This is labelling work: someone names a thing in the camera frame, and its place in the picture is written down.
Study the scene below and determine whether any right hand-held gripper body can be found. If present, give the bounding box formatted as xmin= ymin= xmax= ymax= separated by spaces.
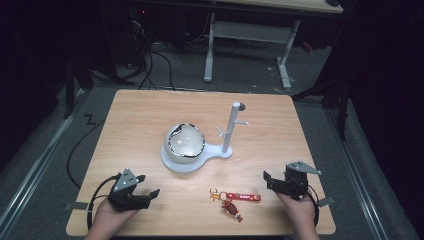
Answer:
xmin=273 ymin=161 xmax=323 ymax=201

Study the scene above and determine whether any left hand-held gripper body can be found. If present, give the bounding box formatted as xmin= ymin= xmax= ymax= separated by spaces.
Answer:
xmin=107 ymin=168 xmax=152 ymax=213

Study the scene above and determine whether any red strap keychain with charms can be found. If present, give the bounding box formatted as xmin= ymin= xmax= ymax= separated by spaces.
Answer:
xmin=209 ymin=187 xmax=262 ymax=224

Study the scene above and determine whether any person's left hand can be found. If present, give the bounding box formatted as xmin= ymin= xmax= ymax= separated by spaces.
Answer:
xmin=90 ymin=198 xmax=140 ymax=234

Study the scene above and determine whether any person's right hand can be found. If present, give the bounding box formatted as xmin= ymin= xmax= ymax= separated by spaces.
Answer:
xmin=275 ymin=191 xmax=318 ymax=233

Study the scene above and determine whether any grey tape tab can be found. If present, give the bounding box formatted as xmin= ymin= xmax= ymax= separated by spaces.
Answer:
xmin=63 ymin=201 xmax=90 ymax=211
xmin=317 ymin=196 xmax=336 ymax=208

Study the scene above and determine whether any white hook stand with base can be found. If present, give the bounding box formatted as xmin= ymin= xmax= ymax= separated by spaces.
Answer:
xmin=160 ymin=101 xmax=250 ymax=174

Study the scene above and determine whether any white egg-shaped bowl silver rim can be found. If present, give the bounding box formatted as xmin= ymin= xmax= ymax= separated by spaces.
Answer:
xmin=163 ymin=122 xmax=207 ymax=165

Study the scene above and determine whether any black metal stand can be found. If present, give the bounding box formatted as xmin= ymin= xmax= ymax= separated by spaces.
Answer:
xmin=291 ymin=75 xmax=355 ymax=142

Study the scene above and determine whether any black tripod stand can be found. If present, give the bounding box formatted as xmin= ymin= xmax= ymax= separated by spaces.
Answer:
xmin=62 ymin=59 xmax=95 ymax=120

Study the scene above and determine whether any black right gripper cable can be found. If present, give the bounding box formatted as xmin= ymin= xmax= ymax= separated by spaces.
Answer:
xmin=306 ymin=184 xmax=321 ymax=228

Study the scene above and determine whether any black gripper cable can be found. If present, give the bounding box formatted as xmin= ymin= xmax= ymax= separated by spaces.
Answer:
xmin=86 ymin=173 xmax=122 ymax=232
xmin=306 ymin=184 xmax=321 ymax=228

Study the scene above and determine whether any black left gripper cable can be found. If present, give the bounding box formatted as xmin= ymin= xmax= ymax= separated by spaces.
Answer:
xmin=86 ymin=173 xmax=122 ymax=232

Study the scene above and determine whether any metal floor rail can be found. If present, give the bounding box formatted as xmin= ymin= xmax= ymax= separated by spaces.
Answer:
xmin=324 ymin=106 xmax=390 ymax=240
xmin=0 ymin=87 xmax=88 ymax=232

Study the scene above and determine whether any black floor cable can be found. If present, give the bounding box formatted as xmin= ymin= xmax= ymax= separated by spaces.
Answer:
xmin=66 ymin=118 xmax=106 ymax=190

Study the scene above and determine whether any bundle of black cables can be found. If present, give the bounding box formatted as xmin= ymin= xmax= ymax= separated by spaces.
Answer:
xmin=126 ymin=9 xmax=177 ymax=92

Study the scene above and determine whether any white desk frame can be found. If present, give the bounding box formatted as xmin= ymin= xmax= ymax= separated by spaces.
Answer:
xmin=203 ymin=0 xmax=345 ymax=91

